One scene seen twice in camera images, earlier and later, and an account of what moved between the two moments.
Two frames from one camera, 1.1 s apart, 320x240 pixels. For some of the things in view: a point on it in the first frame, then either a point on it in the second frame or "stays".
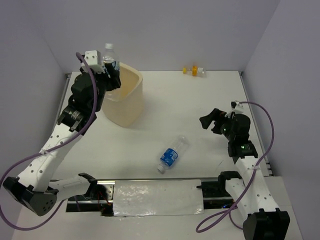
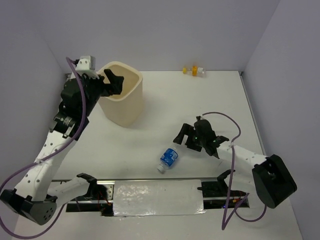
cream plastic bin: [124, 105] stays
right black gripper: [215, 115] -> [189, 130]
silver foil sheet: [157, 197] stays
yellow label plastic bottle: [195, 71] stays
